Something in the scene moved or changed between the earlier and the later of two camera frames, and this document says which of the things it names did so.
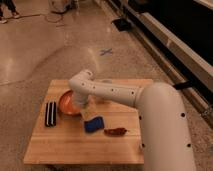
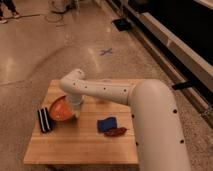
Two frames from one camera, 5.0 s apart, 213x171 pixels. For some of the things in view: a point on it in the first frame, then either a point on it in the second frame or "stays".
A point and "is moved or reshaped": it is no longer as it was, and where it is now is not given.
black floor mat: (122, 24) stays
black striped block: (51, 114) to (46, 123)
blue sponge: (94, 124) to (106, 124)
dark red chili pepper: (115, 132) stays
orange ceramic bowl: (68, 105) is moved or reshaped
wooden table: (106, 132) stays
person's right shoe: (15, 15) stays
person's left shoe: (4, 20) stays
